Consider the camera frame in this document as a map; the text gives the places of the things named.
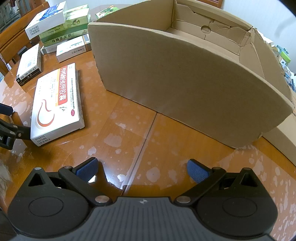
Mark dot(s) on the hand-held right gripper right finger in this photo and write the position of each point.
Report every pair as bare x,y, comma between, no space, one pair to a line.
197,171

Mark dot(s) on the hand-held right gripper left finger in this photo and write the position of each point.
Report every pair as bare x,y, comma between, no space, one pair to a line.
86,169

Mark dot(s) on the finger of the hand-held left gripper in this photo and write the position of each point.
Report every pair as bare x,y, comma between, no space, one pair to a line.
4,109
22,134

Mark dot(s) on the white box with red curve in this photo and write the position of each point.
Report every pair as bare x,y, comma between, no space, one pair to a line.
55,109

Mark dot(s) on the long white box black edge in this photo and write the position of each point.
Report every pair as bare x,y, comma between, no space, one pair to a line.
29,63

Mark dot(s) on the cardboard box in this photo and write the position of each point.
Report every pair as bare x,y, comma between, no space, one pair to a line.
185,81

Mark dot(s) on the dark green box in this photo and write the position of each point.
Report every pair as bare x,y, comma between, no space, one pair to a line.
67,31

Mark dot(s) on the light green picture box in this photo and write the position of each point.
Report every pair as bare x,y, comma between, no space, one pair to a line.
78,14

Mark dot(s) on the green cartoon print box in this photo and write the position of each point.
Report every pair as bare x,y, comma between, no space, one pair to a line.
106,11

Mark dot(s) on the wooden desktop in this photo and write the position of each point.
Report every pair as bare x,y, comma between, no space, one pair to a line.
138,129

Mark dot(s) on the wooden chair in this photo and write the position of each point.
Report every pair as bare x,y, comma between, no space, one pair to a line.
13,39

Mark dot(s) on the white box with green text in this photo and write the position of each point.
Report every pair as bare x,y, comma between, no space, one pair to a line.
70,49

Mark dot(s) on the white box with blue graphic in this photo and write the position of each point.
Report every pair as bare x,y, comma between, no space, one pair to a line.
46,20

